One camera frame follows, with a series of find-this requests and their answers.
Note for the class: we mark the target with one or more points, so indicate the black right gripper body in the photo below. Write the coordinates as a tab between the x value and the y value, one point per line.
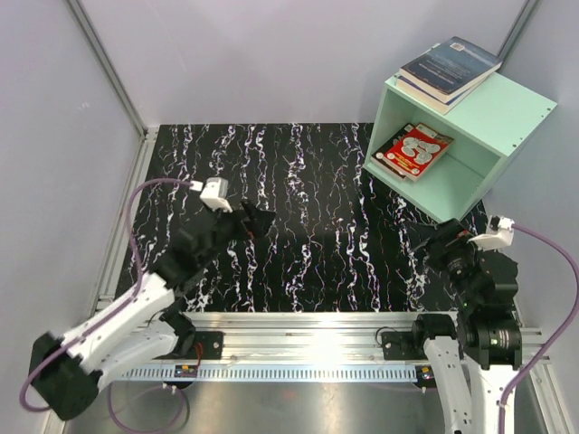
458	258

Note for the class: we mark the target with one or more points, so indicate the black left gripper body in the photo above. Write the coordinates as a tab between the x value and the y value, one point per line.
228	228

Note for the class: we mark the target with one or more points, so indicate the red book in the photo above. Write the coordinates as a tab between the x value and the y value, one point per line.
418	150

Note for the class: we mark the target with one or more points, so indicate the black paperback book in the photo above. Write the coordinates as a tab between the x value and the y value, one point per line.
380	156

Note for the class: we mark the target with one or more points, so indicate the blue orange paperback book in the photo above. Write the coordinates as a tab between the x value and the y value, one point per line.
417	90

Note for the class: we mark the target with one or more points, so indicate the dark blue hardcover book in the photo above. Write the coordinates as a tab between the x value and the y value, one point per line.
449	68

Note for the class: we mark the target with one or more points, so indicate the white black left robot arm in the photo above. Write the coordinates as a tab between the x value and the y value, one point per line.
71	370

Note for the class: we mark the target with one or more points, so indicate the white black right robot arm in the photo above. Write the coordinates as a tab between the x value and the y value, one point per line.
478	355

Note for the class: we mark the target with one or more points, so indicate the mint green open cabinet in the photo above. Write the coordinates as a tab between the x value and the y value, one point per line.
489	127

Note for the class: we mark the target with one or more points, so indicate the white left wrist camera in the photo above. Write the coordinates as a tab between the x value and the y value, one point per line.
213	193

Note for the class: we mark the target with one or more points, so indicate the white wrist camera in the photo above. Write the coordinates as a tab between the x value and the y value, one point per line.
213	193
499	234

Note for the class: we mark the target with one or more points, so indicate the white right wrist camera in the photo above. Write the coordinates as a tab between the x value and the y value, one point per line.
499	234

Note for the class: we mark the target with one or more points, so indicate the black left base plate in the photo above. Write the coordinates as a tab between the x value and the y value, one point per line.
208	345

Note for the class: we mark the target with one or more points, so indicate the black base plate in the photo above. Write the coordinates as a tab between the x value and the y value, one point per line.
400	346
208	345

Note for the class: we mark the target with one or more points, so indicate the aluminium rail frame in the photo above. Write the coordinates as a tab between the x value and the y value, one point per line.
317	339

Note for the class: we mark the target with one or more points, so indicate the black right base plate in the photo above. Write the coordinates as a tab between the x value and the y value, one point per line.
400	346

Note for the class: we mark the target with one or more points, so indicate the slotted cable duct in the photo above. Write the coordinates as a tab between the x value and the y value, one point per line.
217	372

